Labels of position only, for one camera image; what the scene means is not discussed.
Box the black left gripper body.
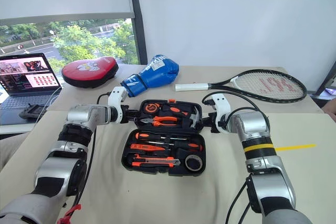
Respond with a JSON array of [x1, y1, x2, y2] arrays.
[[121, 105, 138, 125]]

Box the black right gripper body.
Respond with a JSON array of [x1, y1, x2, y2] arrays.
[[208, 112, 219, 129]]

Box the long shaft screwdriver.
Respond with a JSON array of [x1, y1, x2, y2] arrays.
[[134, 131, 190, 142]]

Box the thick handled Phillips screwdriver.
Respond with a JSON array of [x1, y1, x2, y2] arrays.
[[146, 140, 203, 152]]

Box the orange tester pen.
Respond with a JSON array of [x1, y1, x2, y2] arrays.
[[130, 143, 166, 152]]

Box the black electrical tape roll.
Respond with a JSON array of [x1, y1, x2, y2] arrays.
[[184, 155, 203, 171]]

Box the orange black utility knife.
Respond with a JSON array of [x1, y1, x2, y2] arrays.
[[132, 155, 181, 167]]

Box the black tool case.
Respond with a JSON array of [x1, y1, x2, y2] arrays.
[[121, 99, 206, 178]]

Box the steel claw hammer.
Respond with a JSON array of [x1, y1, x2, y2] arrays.
[[181, 107, 202, 131]]

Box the orange black tape measure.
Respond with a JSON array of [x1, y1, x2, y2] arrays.
[[143, 102, 161, 115]]

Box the short orange black screwdriver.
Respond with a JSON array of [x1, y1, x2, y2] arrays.
[[161, 105, 191, 118]]

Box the narrow beige table cloth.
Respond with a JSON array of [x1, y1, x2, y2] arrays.
[[48, 63, 325, 115]]

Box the blue boxing glove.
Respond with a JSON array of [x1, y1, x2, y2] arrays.
[[120, 54, 181, 99]]

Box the red black punch pad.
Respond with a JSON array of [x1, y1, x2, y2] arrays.
[[61, 56, 119, 89]]

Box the black tennis racket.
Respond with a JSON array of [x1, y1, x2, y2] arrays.
[[175, 69, 308, 103]]

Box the yellow tape strip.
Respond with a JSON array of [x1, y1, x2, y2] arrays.
[[277, 144, 318, 152]]

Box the large beige table cloth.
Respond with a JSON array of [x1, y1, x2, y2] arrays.
[[0, 110, 336, 224]]

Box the black handheld controller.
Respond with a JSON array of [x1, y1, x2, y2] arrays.
[[18, 104, 49, 120]]

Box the grey open laptop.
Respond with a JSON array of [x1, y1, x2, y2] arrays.
[[0, 52, 64, 126]]

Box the white side desk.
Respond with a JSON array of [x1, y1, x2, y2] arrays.
[[0, 123, 38, 134]]

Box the red ribbon tie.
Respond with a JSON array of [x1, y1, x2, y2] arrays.
[[57, 204, 82, 224]]

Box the black metal stand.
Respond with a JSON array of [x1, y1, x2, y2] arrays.
[[313, 61, 336, 97]]

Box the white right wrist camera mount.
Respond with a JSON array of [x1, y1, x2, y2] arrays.
[[211, 94, 232, 134]]

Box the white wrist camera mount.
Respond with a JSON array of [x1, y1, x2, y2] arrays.
[[211, 94, 232, 134], [108, 87, 129, 125]]

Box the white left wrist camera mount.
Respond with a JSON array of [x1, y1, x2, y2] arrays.
[[108, 87, 129, 125]]

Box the orange handled pliers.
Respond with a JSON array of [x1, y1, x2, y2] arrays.
[[140, 115, 178, 127]]

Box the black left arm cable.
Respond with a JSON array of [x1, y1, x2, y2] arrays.
[[70, 92, 111, 209]]

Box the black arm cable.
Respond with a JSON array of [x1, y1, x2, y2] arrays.
[[70, 92, 111, 209], [201, 92, 271, 224]]

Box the thin white cable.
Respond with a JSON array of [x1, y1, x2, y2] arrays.
[[35, 87, 62, 124]]

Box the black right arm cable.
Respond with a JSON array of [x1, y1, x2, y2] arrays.
[[201, 92, 271, 224]]

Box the black window frame post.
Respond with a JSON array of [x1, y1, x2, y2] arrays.
[[128, 0, 148, 66]]

